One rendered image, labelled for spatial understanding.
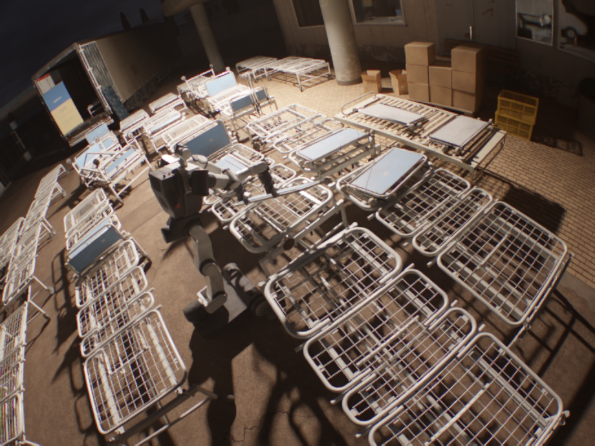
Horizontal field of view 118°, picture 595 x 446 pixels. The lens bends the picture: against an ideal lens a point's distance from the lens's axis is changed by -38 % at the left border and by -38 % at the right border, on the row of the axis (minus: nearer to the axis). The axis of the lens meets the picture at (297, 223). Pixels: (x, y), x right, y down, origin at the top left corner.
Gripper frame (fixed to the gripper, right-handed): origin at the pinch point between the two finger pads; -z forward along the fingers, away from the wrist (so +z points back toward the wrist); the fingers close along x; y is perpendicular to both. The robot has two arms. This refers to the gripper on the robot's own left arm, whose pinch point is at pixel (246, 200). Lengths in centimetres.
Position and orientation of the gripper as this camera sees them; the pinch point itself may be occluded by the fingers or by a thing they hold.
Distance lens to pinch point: 228.6
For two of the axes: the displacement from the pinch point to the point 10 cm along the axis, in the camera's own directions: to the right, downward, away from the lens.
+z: -4.3, -7.8, -4.5
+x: -3.8, 6.1, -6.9
